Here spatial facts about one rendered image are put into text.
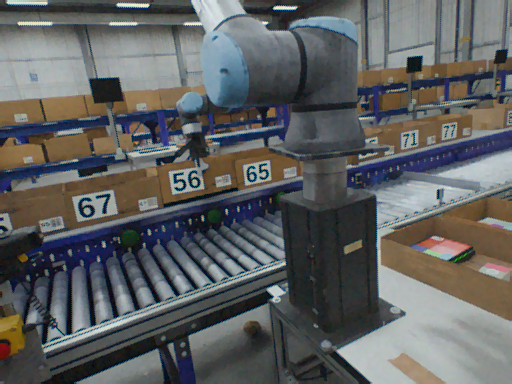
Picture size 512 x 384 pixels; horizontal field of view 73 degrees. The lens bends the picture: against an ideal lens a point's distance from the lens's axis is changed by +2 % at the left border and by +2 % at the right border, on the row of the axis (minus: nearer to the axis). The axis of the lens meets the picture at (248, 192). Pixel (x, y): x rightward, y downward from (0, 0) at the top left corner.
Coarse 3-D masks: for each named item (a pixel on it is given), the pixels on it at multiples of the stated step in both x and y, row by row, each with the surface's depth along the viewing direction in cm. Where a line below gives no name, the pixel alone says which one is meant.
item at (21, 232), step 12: (24, 228) 83; (36, 228) 84; (0, 240) 79; (12, 240) 79; (24, 240) 80; (36, 240) 81; (0, 252) 78; (12, 252) 79; (24, 252) 81; (0, 264) 80; (12, 264) 81; (24, 264) 84; (0, 276) 82; (12, 276) 81
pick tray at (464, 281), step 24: (432, 216) 124; (384, 240) 111; (408, 240) 120; (456, 240) 119; (480, 240) 112; (504, 240) 106; (384, 264) 113; (408, 264) 105; (432, 264) 97; (456, 264) 91; (480, 264) 107; (504, 264) 105; (456, 288) 92; (480, 288) 87; (504, 288) 82; (504, 312) 83
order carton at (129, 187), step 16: (112, 176) 176; (128, 176) 179; (144, 176) 183; (64, 192) 151; (80, 192) 144; (96, 192) 147; (128, 192) 152; (144, 192) 156; (160, 192) 159; (128, 208) 154; (160, 208) 160; (80, 224) 146; (96, 224) 149
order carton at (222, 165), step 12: (216, 156) 194; (228, 156) 173; (156, 168) 186; (168, 168) 160; (180, 168) 163; (216, 168) 171; (228, 168) 174; (168, 180) 161; (204, 180) 169; (168, 192) 161; (192, 192) 166; (204, 192) 169
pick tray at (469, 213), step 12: (468, 204) 133; (480, 204) 137; (492, 204) 136; (504, 204) 133; (444, 216) 125; (456, 216) 130; (468, 216) 134; (480, 216) 138; (492, 216) 137; (504, 216) 134; (492, 228) 111; (504, 228) 108
